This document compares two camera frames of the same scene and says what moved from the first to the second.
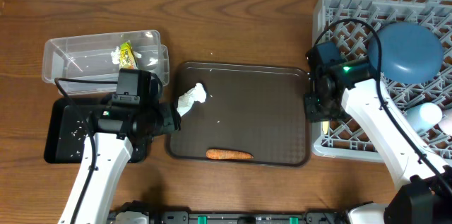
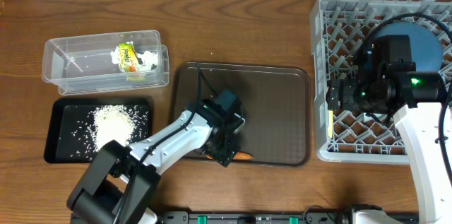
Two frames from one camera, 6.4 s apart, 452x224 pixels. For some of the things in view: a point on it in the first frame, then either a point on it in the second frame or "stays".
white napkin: (185, 101) → (148, 59)
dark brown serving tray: (253, 115) stays
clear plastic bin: (89, 57) stays
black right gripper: (316, 114) → (347, 99)
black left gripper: (169, 122) → (226, 155)
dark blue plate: (411, 53) stays
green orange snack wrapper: (127, 59) stays
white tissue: (116, 54) stays
